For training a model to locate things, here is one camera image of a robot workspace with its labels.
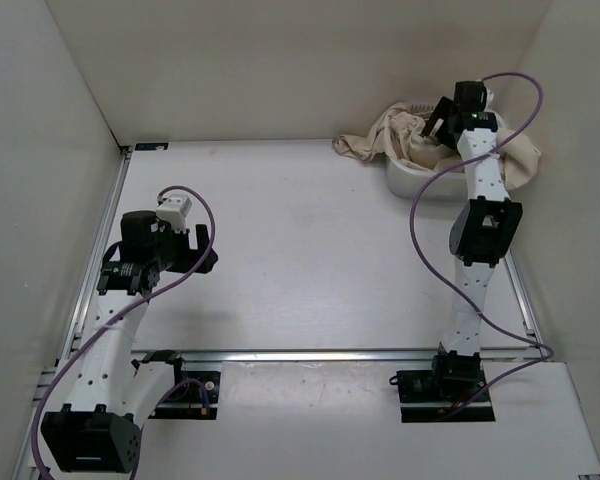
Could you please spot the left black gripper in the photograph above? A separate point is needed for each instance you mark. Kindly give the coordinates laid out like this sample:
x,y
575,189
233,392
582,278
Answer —
x,y
190,256

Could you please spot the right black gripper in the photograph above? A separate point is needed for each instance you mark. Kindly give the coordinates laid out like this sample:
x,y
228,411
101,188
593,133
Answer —
x,y
443,111

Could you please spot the beige trousers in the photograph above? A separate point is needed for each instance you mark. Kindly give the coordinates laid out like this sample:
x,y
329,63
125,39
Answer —
x,y
519,159

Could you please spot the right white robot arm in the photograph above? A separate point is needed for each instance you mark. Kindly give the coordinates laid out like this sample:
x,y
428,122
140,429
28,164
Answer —
x,y
479,238

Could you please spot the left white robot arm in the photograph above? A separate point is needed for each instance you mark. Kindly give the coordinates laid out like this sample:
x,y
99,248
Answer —
x,y
91,416

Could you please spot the white plastic basket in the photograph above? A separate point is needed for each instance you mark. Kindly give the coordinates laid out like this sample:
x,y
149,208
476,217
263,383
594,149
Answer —
x,y
412,160

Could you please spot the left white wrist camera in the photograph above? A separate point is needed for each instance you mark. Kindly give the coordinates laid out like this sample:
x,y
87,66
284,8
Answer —
x,y
174,210

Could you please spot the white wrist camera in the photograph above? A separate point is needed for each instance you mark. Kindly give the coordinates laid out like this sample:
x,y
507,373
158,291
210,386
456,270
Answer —
x,y
490,97
174,210

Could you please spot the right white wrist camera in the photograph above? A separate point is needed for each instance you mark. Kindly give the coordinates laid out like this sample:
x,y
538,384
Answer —
x,y
490,97

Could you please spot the aluminium front rail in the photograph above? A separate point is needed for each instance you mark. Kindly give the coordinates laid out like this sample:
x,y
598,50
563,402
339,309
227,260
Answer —
x,y
308,356

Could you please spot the aluminium rail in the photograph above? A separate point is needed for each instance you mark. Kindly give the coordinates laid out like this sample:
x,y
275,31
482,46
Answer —
x,y
308,356
520,292
80,309

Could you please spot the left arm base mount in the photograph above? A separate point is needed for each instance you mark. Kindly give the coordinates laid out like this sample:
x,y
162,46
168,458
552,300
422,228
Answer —
x,y
161,388

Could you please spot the aluminium left rail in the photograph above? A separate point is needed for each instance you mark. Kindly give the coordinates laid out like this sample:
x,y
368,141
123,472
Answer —
x,y
80,309

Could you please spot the aluminium right rail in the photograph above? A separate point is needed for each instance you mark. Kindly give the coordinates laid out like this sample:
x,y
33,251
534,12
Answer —
x,y
520,292

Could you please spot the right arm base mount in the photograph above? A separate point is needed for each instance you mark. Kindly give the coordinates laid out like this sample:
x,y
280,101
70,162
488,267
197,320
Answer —
x,y
421,401

